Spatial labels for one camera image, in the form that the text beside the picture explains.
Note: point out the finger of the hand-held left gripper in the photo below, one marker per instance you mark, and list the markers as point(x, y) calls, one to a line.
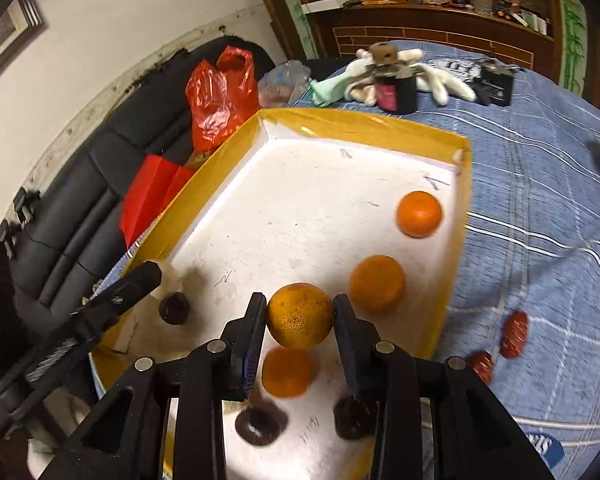
point(130, 290)

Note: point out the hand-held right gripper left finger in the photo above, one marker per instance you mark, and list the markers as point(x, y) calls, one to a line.
point(247, 355)

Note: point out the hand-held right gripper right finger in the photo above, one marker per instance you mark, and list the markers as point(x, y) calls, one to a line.
point(347, 355)

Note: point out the orange mandarin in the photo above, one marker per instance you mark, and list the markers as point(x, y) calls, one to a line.
point(377, 283)
point(419, 213)
point(286, 372)

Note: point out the small peeled white tuber piece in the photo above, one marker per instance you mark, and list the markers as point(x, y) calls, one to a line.
point(170, 274)

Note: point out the yellowish mottled mandarin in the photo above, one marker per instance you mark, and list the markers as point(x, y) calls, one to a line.
point(300, 315)

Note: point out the yellow cardboard tray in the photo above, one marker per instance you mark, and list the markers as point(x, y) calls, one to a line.
point(300, 200)

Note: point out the red paper bag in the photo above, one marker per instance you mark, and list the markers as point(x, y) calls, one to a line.
point(147, 195)

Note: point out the black leather sofa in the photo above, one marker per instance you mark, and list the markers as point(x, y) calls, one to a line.
point(80, 200)

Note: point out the red dried date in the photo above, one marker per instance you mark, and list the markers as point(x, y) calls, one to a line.
point(514, 332)
point(481, 366)

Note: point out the red plastic bag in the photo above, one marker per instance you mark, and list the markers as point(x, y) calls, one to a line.
point(220, 100)

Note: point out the blue plaid tablecloth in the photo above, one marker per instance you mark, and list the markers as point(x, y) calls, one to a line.
point(530, 185)

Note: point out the clear plastic bag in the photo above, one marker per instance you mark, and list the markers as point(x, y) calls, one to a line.
point(282, 82)

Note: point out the pale green cloth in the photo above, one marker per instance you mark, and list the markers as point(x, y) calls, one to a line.
point(325, 92)

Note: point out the black jar with pink label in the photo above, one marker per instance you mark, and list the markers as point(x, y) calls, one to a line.
point(397, 92)

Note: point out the white glove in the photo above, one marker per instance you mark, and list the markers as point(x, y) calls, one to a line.
point(442, 82)
point(362, 67)

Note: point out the framed picture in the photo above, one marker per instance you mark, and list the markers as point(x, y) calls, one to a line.
point(10, 25)

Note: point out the bamboo painted panel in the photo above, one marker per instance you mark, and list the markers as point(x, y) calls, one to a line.
point(572, 35)
point(292, 5)

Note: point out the wooden counter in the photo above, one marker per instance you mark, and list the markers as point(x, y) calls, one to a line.
point(430, 30)

